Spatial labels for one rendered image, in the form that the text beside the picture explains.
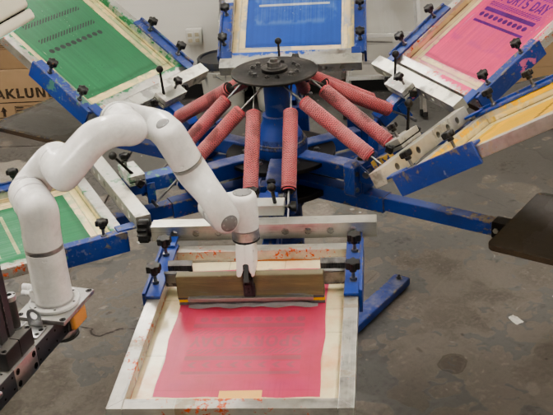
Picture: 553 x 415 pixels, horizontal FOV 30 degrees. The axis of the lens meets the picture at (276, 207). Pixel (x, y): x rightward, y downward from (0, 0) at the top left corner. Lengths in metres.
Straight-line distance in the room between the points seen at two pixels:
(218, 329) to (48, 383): 1.72
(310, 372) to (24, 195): 0.82
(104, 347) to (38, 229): 2.09
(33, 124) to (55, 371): 1.03
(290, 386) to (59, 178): 0.74
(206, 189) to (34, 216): 0.43
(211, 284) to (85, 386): 1.58
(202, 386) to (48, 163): 0.66
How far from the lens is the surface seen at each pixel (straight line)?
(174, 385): 2.59
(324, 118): 3.40
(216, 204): 2.59
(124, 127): 2.45
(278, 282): 2.81
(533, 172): 5.86
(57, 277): 2.57
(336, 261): 2.91
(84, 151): 2.47
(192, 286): 2.85
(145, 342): 2.71
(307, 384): 2.54
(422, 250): 5.05
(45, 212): 2.48
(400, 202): 3.45
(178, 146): 2.54
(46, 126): 4.33
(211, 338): 2.75
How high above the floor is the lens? 2.46
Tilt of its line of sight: 26 degrees down
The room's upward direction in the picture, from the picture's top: 5 degrees counter-clockwise
